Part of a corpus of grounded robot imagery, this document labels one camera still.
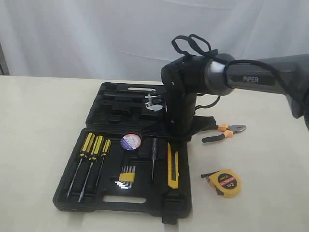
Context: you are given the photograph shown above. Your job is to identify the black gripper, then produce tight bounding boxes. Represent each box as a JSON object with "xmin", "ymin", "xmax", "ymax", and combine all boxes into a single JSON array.
[{"xmin": 142, "ymin": 116, "xmax": 216, "ymax": 143}]

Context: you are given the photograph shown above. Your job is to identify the black PVC electrical tape roll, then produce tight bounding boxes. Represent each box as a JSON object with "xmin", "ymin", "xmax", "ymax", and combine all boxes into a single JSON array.
[{"xmin": 120, "ymin": 133, "xmax": 141, "ymax": 151}]

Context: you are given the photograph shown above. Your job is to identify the yellow black utility knife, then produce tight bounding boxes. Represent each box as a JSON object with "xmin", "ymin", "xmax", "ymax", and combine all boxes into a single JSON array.
[{"xmin": 167, "ymin": 143, "xmax": 179, "ymax": 189}]

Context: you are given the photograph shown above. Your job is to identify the yellow tape measure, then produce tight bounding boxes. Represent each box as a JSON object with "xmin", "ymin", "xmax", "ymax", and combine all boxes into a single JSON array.
[{"xmin": 201, "ymin": 169, "xmax": 242, "ymax": 198}]

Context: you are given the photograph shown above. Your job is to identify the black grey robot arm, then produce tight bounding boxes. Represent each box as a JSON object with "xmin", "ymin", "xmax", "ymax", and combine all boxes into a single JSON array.
[{"xmin": 143, "ymin": 54, "xmax": 309, "ymax": 142}]

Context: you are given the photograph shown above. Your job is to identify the black plastic tool case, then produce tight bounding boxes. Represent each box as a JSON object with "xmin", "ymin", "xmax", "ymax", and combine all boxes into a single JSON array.
[{"xmin": 53, "ymin": 82, "xmax": 192, "ymax": 225}]

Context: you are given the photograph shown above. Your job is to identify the silver adjustable wrench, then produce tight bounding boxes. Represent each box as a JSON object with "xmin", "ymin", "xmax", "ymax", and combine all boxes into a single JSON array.
[{"xmin": 145, "ymin": 94, "xmax": 165, "ymax": 111}]

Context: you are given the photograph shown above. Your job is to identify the hex key set yellow holder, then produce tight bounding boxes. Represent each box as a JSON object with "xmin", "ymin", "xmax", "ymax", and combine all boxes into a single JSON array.
[{"xmin": 114, "ymin": 166, "xmax": 136, "ymax": 189}]

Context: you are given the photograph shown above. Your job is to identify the small yellow black screwdriver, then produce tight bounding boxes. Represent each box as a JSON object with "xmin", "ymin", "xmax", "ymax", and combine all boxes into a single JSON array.
[{"xmin": 95, "ymin": 139, "xmax": 112, "ymax": 187}]

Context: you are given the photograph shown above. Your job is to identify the middle yellow black screwdriver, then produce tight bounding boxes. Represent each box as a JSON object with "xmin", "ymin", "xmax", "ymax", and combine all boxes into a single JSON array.
[{"xmin": 78, "ymin": 135, "xmax": 104, "ymax": 203}]

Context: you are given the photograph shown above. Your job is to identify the large yellow black screwdriver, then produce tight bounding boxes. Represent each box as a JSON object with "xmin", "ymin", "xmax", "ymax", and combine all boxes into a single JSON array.
[{"xmin": 66, "ymin": 132, "xmax": 95, "ymax": 198}]

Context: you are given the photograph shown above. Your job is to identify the white backdrop curtain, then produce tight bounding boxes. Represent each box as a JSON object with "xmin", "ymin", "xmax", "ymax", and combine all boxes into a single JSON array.
[{"xmin": 0, "ymin": 0, "xmax": 309, "ymax": 81}]

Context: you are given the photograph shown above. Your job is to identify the orange black handled pliers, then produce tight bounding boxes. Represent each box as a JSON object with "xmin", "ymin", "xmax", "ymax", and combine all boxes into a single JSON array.
[{"xmin": 201, "ymin": 124, "xmax": 247, "ymax": 143}]

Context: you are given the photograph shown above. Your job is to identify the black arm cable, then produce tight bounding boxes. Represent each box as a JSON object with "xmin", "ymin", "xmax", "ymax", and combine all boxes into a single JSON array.
[{"xmin": 171, "ymin": 34, "xmax": 309, "ymax": 109}]

